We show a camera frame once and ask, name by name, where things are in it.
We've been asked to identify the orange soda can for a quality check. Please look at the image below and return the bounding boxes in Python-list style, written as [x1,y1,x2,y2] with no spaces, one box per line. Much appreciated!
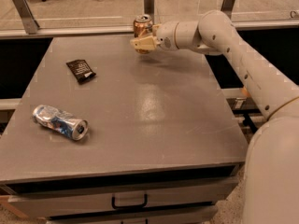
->
[134,14,153,54]

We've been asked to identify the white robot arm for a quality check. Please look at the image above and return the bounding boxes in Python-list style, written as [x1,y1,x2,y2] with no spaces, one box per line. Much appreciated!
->
[131,10,299,224]

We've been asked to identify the black rxbar chocolate wrapper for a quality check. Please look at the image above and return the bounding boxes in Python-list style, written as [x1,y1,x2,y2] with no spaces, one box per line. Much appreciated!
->
[66,60,96,84]

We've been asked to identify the crushed blue silver can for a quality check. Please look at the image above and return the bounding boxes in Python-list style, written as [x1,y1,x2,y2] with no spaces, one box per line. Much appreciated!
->
[32,105,89,141]

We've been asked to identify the orange tape roll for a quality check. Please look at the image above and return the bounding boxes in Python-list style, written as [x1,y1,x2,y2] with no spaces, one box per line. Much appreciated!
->
[241,87,250,97]

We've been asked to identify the black metal stand leg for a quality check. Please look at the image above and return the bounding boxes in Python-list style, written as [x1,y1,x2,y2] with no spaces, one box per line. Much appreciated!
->
[243,113,258,133]

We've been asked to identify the grey lower drawer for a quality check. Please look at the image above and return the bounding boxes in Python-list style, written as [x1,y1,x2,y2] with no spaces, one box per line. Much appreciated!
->
[46,205,218,224]

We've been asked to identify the grey drawer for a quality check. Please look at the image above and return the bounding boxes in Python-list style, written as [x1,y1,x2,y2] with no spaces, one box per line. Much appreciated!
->
[46,205,218,224]
[8,176,238,217]

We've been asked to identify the grey top drawer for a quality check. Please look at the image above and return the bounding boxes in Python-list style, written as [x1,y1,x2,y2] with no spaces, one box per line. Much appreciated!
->
[8,176,238,217]

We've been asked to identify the middle metal bracket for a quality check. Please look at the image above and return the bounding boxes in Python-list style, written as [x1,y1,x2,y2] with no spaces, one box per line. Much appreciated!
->
[144,0,154,16]

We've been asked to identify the left metal bracket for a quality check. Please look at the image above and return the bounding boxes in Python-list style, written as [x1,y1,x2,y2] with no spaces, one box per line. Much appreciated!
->
[12,0,39,35]

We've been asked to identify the black drawer handle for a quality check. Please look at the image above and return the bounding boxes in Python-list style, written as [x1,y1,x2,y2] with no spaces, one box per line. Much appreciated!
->
[111,194,148,210]

